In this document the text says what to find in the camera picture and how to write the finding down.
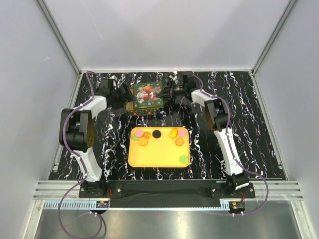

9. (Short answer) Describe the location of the green sandwich cookie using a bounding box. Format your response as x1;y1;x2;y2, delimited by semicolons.
179;155;189;164
132;134;139;141

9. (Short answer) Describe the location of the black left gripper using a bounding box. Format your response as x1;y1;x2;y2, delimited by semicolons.
110;83;136;111

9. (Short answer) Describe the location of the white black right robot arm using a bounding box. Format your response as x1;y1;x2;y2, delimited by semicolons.
158;71;249;198

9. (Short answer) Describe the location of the green christmas cookie tin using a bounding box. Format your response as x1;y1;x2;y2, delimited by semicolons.
126;102;159;117

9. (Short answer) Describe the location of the green sandwich cookie right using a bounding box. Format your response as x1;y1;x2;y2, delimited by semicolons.
179;155;189;164

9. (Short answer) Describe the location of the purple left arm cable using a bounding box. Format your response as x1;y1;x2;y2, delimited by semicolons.
57;71;107;238

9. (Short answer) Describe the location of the gold tin lid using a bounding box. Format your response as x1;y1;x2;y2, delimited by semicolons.
133;82;164;110

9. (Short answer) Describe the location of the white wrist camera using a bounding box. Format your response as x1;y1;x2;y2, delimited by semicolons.
110;75;118;90
170;71;179;85

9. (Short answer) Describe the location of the green sandwich cookie left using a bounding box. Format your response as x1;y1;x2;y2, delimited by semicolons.
132;134;139;141

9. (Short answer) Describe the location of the yellow chick cookie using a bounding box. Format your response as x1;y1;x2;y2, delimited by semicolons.
169;128;178;139

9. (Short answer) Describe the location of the black sandwich cookie upper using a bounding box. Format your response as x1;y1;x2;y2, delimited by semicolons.
152;130;161;138

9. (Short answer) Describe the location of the orange shell cookie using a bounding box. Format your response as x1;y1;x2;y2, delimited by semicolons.
175;137;184;146

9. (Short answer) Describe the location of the yellow plastic tray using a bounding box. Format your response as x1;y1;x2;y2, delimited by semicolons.
128;127;190;168

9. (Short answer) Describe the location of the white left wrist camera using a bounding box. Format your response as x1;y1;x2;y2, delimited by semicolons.
110;75;118;90

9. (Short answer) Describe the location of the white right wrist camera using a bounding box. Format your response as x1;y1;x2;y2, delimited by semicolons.
170;71;179;85

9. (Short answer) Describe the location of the pink sandwich cookie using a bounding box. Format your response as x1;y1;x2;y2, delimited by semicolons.
134;129;144;137
178;128;188;137

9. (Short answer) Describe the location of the pink sandwich cookie right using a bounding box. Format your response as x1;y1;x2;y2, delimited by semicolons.
178;128;188;137

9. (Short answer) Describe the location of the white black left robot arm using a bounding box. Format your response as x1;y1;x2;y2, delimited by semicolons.
59;77;136;197

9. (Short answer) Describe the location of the orange flower cookie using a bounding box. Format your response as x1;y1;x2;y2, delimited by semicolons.
142;132;152;139

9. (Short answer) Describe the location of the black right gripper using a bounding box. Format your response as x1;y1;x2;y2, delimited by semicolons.
156;80;186;102

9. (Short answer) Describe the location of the aluminium frame rail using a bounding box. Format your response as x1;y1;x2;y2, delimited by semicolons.
33;180;303;211

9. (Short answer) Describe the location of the tan round biscuit left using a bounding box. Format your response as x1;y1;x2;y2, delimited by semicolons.
138;137;148;146

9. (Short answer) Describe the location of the pink sandwich cookie left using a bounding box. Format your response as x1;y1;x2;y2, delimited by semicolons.
134;129;144;137

